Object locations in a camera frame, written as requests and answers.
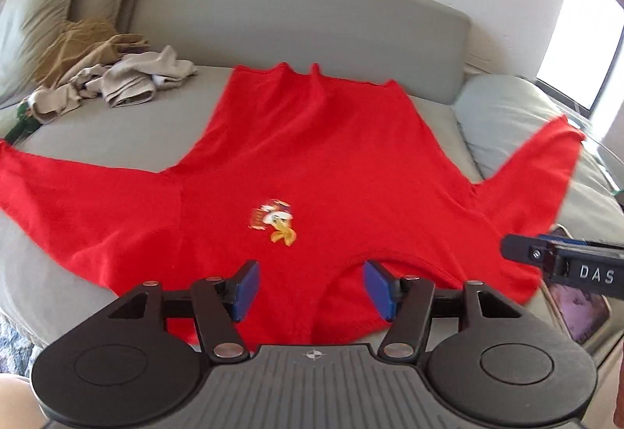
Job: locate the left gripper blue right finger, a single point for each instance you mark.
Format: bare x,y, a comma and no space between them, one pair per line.
405,303

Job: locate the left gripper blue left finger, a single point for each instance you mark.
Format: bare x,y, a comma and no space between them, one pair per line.
219,304

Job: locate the red t-shirt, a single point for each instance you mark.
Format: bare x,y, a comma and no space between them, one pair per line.
309,175

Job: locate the smartphone with lit screen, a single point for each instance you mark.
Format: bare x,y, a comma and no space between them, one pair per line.
584,313

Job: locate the grey right sofa cushion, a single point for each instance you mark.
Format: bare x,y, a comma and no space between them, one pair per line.
538,172

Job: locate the beige crumpled garment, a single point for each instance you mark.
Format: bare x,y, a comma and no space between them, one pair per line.
130,79

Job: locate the dark green fabric strip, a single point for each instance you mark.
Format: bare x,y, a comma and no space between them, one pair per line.
25,126

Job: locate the grey sofa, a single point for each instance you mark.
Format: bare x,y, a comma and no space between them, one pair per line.
137,361

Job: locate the tan brown crumpled garment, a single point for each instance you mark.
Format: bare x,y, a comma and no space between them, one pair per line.
84,44

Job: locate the front olive green pillow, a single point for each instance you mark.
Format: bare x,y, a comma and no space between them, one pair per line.
28,27

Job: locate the window with dark frame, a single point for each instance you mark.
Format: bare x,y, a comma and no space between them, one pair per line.
582,53

